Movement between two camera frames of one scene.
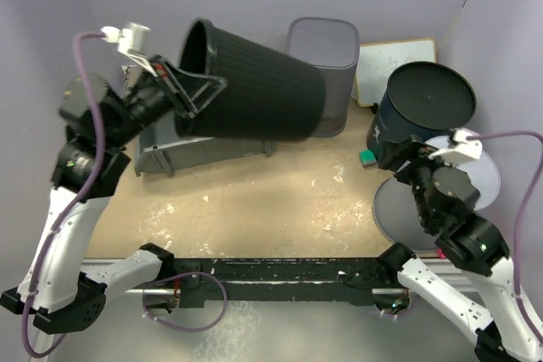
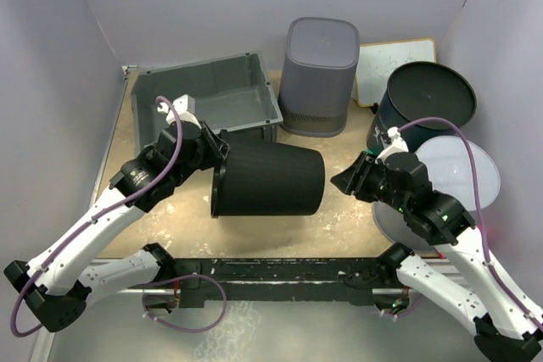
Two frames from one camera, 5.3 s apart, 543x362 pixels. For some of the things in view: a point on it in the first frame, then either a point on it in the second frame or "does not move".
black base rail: (279, 280) does not move
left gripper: (186, 92) -> (217, 148)
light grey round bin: (396, 210) does not move
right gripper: (413, 147) -> (353, 179)
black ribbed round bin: (267, 97) -> (268, 179)
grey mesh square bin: (332, 45) does not move
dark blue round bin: (424, 100) does not move
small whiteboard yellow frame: (377, 61) does not move
